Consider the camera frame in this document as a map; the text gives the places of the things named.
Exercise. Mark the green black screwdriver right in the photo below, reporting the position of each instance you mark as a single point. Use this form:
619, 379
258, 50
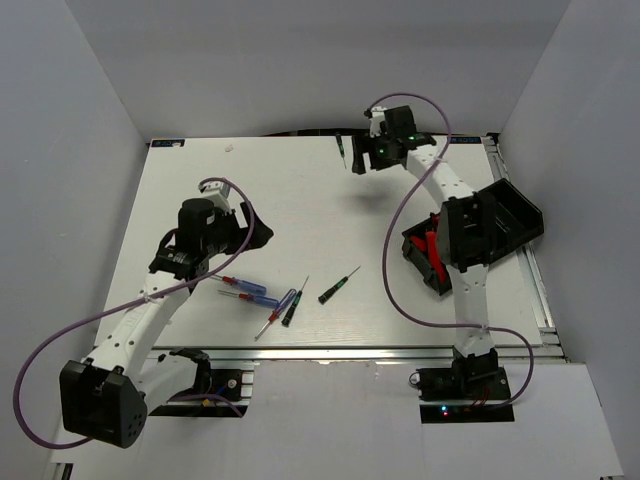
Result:
331, 291

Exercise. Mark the blue handle screwdriver tilted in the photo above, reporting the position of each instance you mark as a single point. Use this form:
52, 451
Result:
282, 304

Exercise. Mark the blue label sticker right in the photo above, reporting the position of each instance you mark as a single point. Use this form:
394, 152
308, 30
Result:
466, 140

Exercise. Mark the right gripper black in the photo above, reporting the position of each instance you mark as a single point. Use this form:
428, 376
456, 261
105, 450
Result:
362, 144

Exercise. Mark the blue label sticker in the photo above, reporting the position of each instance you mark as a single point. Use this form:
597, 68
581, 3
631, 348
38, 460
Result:
466, 140
167, 143

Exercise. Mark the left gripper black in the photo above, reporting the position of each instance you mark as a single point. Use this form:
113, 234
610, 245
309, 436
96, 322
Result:
229, 218

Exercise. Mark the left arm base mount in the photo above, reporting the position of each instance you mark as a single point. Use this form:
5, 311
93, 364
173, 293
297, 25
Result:
183, 383

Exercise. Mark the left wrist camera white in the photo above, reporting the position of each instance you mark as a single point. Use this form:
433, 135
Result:
217, 192

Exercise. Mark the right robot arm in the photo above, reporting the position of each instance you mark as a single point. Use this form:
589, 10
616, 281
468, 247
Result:
474, 349

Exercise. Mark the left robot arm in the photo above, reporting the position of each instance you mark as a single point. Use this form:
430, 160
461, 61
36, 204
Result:
108, 395

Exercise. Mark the blue label sticker left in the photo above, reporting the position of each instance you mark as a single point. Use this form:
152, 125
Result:
167, 143

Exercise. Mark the black divided container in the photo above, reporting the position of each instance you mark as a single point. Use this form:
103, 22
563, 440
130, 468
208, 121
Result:
476, 230

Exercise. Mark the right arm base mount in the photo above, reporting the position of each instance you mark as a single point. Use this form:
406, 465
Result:
443, 401

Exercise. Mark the green black precision screwdriver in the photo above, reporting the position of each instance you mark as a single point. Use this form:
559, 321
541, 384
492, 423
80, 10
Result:
341, 149
293, 306

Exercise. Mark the blue handle screwdriver upper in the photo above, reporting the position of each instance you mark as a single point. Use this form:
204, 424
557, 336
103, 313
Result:
242, 285

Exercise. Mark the blue handle screwdriver lower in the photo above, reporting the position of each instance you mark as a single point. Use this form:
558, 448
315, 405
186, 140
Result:
259, 300

